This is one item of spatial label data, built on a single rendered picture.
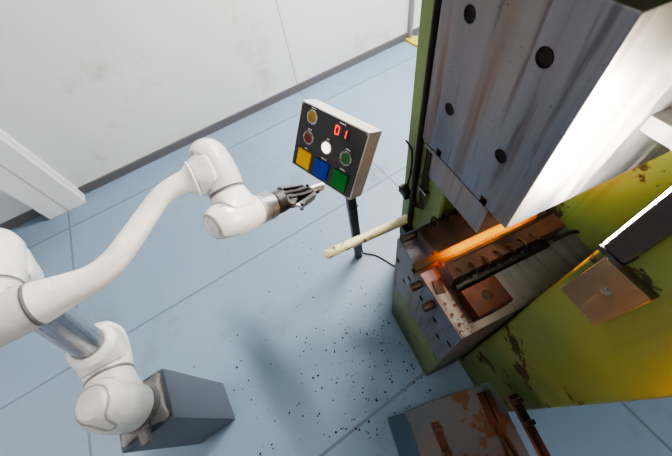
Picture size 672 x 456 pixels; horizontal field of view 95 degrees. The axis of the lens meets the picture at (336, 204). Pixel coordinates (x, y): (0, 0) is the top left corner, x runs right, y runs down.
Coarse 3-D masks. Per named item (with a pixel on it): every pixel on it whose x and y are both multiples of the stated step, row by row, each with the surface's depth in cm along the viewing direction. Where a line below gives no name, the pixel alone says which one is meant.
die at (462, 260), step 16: (432, 224) 107; (448, 224) 106; (464, 224) 104; (496, 224) 102; (528, 224) 101; (544, 224) 101; (560, 224) 100; (432, 240) 102; (448, 240) 102; (496, 240) 99; (512, 240) 99; (528, 240) 98; (464, 256) 98; (480, 256) 97; (496, 256) 96; (448, 272) 96; (464, 272) 95
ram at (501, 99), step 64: (448, 0) 51; (512, 0) 40; (576, 0) 33; (640, 0) 30; (448, 64) 57; (512, 64) 44; (576, 64) 36; (640, 64) 35; (448, 128) 65; (512, 128) 49; (576, 128) 41; (640, 128) 49; (512, 192) 55; (576, 192) 62
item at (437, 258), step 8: (536, 216) 101; (520, 224) 101; (488, 232) 100; (496, 232) 99; (504, 232) 100; (464, 240) 99; (472, 240) 99; (480, 240) 98; (488, 240) 100; (448, 248) 98; (456, 248) 98; (464, 248) 98; (432, 256) 96; (440, 256) 96; (448, 256) 97; (416, 264) 95; (424, 264) 95; (432, 264) 98; (440, 264) 96; (416, 272) 98
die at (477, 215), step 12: (432, 156) 77; (432, 168) 79; (444, 168) 73; (432, 180) 82; (444, 180) 76; (456, 180) 71; (444, 192) 78; (456, 192) 73; (468, 192) 68; (456, 204) 75; (468, 204) 70; (480, 204) 65; (468, 216) 72; (480, 216) 67; (492, 216) 67; (480, 228) 70
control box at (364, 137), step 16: (304, 112) 122; (320, 112) 117; (336, 112) 117; (304, 128) 125; (320, 128) 119; (336, 128) 114; (352, 128) 110; (368, 128) 109; (304, 144) 127; (320, 144) 121; (336, 144) 116; (352, 144) 111; (368, 144) 108; (336, 160) 118; (352, 160) 114; (368, 160) 115; (352, 176) 116; (352, 192) 118
